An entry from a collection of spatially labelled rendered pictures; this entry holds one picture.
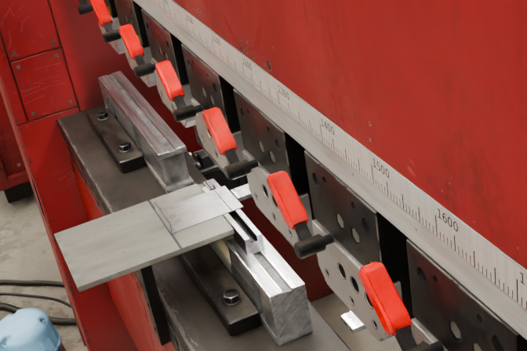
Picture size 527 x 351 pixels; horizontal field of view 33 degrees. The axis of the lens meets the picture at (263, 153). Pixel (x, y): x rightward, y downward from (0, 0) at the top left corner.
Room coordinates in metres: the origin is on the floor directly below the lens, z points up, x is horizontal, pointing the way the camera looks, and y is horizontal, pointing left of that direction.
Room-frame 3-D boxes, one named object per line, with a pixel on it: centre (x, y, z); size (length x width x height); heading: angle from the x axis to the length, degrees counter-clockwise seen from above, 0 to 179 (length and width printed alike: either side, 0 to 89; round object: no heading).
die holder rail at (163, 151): (1.82, 0.26, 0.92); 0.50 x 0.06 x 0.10; 19
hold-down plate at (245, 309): (1.24, 0.12, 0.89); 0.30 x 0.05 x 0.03; 19
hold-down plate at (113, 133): (1.84, 0.33, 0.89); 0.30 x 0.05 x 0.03; 19
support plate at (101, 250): (1.25, 0.22, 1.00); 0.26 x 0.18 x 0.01; 109
